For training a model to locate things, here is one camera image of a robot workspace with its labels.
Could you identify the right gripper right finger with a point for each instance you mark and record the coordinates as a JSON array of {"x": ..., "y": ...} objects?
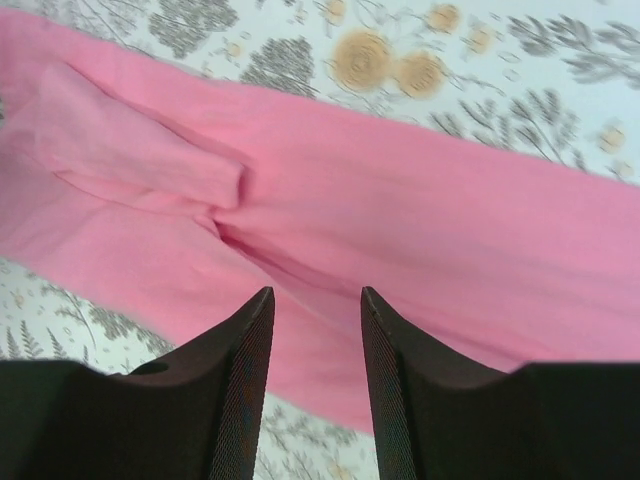
[{"x": 438, "y": 414}]

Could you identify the pink t shirt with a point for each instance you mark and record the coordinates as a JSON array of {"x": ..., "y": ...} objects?
[{"x": 173, "y": 199}]

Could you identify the floral table cloth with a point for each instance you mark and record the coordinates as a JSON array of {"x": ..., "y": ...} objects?
[{"x": 555, "y": 79}]

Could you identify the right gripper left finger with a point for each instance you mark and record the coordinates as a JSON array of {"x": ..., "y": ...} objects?
[{"x": 193, "y": 413}]

